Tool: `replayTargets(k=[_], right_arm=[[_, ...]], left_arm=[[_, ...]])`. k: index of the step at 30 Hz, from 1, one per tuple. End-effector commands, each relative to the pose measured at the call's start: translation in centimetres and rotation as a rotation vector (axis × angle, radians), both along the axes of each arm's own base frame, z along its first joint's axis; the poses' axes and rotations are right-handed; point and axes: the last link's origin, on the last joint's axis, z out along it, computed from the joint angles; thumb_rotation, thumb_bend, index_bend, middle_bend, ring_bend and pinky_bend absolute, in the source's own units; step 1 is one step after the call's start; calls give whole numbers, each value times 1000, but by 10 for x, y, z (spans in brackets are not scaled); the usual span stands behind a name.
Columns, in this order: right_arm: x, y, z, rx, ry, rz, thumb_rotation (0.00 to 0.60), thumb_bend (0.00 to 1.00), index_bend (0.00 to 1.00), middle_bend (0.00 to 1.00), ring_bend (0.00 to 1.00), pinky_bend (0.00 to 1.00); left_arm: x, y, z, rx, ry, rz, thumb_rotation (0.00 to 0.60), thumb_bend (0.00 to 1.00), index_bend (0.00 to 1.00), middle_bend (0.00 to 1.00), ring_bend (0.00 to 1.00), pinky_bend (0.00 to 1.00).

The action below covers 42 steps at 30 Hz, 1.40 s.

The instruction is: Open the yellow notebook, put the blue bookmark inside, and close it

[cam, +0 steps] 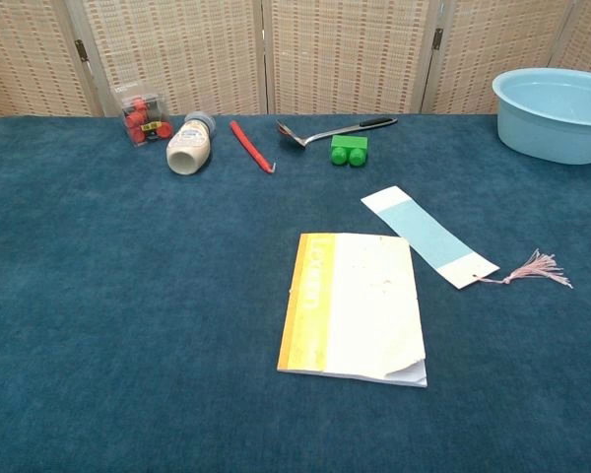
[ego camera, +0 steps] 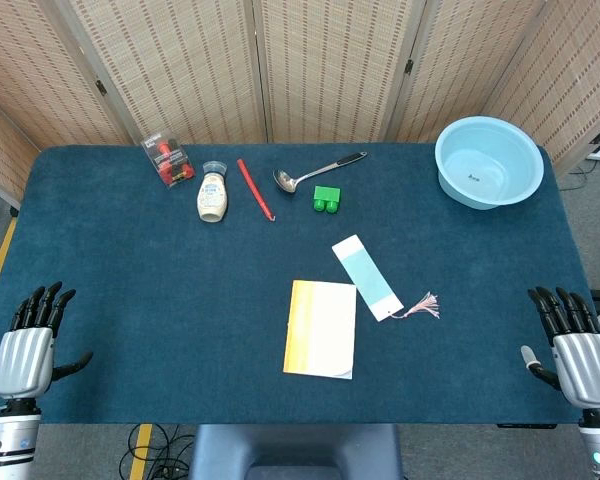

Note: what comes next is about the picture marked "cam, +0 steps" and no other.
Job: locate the yellow and white notebook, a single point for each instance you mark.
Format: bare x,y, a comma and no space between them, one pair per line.
364,305

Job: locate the teal white bookmark pink tassel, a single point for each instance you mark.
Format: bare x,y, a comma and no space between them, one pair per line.
423,231

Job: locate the red pen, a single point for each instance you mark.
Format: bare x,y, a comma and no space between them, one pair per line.
248,146

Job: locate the green toy building brick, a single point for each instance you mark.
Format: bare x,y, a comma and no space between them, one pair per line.
349,145

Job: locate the cream sauce squeeze bottle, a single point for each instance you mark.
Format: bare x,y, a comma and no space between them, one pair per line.
189,145

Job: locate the dark blue table cloth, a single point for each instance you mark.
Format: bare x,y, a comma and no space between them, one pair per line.
128,295

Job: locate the clear box of red pieces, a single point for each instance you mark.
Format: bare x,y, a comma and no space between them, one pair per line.
138,120

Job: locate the woven folding screen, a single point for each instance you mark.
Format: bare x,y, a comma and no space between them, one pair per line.
177,49

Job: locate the light blue plastic basin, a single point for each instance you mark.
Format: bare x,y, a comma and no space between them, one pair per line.
546,133

